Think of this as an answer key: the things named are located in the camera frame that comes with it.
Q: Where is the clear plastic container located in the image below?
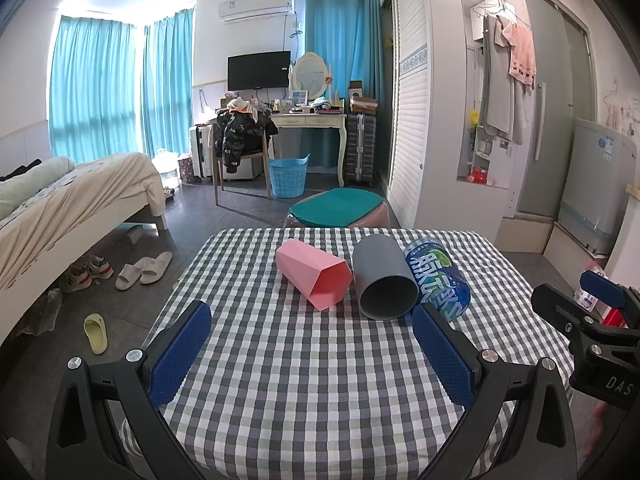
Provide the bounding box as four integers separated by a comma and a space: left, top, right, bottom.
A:
151, 149, 180, 191

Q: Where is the white slipper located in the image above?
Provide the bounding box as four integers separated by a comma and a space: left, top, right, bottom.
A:
115, 260, 151, 291
140, 251, 173, 285

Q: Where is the black flat television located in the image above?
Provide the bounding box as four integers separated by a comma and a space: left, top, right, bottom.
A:
227, 51, 292, 91

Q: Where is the grey white checked tablecloth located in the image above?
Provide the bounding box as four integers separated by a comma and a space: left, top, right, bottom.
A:
120, 227, 588, 480

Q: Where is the narrow turquoise window curtain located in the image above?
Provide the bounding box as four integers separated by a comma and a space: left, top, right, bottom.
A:
141, 7, 195, 158

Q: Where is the white dressing table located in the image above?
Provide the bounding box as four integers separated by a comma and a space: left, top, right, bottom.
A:
270, 111, 347, 188

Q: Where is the flat cardboard panel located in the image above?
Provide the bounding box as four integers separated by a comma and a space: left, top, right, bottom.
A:
492, 217, 553, 253

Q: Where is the pale green duvet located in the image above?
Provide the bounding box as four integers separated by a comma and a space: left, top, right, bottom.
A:
0, 156, 76, 221

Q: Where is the grey orange sneaker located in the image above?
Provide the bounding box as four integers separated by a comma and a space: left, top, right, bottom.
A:
62, 265, 93, 293
87, 255, 115, 281

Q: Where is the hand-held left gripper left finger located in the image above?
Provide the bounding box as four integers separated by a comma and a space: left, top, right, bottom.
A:
46, 300, 213, 480

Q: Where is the frosted glass door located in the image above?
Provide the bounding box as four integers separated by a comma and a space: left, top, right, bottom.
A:
515, 0, 598, 221

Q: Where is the crumpled clear plastic bag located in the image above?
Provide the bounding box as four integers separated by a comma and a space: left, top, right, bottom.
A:
20, 287, 63, 336

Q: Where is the wide turquoise window curtain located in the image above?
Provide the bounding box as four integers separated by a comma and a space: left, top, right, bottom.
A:
48, 14, 138, 165

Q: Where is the yellow slipper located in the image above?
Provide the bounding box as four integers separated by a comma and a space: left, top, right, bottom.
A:
83, 313, 108, 355

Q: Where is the pink faceted cup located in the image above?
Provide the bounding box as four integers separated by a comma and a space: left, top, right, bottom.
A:
275, 239, 353, 312

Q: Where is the white suitcase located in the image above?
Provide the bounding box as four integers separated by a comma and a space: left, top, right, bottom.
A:
189, 124, 216, 179

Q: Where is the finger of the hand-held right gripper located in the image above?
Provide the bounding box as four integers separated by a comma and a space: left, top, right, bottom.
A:
531, 283, 608, 346
579, 269, 640, 313

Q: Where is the silver ribbed suitcase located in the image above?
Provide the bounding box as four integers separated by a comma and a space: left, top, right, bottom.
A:
346, 112, 377, 183

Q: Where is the white wall air conditioner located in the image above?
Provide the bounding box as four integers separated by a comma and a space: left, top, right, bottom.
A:
217, 0, 295, 24

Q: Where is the person's right forearm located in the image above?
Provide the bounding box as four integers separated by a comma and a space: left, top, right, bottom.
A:
580, 400, 609, 461

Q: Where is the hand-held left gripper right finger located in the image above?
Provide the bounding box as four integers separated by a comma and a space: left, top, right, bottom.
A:
411, 302, 586, 480

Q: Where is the grey hanging towel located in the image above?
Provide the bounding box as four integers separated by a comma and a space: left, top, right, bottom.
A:
482, 15, 531, 143

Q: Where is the teal cushioned stool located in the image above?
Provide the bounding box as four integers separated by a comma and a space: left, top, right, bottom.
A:
288, 187, 383, 228

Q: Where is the dark teal tall curtain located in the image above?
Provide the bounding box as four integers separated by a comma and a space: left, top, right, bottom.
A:
305, 0, 383, 171

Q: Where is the pink hanging towel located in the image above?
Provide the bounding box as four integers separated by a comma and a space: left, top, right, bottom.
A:
508, 22, 537, 86

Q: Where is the blue drink bottle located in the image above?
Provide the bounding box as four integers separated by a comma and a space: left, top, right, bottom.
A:
404, 238, 471, 323

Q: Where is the white washing machine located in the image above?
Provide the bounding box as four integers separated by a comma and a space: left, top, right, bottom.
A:
556, 118, 638, 256

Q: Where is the grey round cup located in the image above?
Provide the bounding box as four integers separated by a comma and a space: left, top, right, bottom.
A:
352, 234, 419, 321

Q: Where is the bed with beige blanket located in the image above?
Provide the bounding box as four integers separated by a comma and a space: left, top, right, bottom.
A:
0, 152, 168, 321

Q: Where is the white louvered wardrobe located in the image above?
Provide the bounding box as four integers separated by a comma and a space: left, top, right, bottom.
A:
378, 0, 516, 231

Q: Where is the black jacket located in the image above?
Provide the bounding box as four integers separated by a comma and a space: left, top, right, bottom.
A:
215, 109, 279, 168

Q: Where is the blue plastic laundry basket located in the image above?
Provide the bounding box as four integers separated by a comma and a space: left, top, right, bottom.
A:
268, 154, 311, 199

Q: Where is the oval white-framed mirror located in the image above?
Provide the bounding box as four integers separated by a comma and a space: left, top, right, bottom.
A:
291, 51, 332, 103

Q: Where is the wooden chair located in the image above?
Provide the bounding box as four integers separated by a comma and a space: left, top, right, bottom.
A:
212, 119, 273, 206

